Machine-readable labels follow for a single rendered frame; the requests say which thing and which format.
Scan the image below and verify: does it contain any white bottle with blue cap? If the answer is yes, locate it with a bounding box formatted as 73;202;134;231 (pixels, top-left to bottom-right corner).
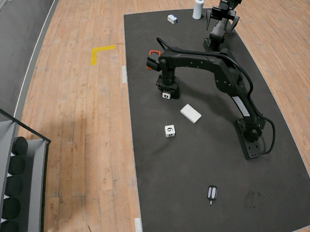
193;0;204;20

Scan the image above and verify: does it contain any white number cube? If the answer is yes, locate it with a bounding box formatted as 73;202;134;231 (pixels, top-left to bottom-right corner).
162;90;171;99
165;125;175;137

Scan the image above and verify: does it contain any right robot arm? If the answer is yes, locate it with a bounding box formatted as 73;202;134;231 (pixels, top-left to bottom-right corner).
204;0;242;52

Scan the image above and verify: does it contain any small white cardboard box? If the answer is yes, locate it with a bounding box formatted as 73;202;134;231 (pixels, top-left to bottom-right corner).
168;14;177;24

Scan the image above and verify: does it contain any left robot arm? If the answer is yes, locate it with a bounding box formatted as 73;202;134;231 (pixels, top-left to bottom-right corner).
147;48;266;159

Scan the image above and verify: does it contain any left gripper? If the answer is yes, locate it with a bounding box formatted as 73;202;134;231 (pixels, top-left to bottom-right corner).
156;74;180;95

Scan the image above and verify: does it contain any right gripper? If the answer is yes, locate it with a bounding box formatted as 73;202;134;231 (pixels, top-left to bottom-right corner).
206;0;240;36

